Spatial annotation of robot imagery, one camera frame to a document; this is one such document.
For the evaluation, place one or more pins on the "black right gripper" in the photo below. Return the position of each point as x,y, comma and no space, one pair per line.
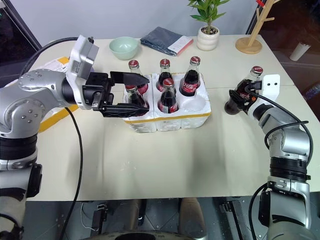
250,93

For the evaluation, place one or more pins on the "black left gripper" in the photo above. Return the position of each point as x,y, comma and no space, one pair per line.
96,88

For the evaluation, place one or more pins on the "glass cola bottle red cap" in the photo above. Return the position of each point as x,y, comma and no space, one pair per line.
190,85
136,98
168,100
133,64
232,108
165,75

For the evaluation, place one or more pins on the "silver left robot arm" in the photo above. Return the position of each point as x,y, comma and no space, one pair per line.
32,100

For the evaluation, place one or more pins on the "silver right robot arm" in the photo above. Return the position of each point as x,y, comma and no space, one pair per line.
290,142

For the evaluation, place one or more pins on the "white foam bottle crate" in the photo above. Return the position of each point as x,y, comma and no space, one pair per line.
195,110

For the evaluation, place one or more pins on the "yellow taped cardboard box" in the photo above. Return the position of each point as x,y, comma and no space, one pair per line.
53,117

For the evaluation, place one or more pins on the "light green bowl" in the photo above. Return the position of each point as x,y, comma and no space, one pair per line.
123,48

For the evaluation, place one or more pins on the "wooden branch rack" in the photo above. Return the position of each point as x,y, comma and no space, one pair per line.
248,45

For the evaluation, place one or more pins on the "dark folded cloth package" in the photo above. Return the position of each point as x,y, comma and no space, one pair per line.
160,38

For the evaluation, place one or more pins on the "green plant in white pot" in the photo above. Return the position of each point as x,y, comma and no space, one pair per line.
208,37

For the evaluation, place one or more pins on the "white cup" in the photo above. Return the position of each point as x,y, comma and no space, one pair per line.
299,51

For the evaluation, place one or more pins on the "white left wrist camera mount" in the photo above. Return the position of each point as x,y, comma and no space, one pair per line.
80,65

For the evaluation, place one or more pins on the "aluminium frame post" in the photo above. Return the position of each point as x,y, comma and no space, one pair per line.
253,17

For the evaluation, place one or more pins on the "black metal bracket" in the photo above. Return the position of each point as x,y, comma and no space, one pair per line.
235,220

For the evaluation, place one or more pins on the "grey rounded post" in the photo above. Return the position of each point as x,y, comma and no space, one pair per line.
130,215

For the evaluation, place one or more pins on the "brown rounded post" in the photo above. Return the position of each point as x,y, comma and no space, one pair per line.
191,215

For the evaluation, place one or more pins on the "dark frame post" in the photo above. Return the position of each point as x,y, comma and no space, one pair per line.
27,22

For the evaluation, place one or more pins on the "small black bracket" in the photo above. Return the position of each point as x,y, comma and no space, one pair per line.
100,216

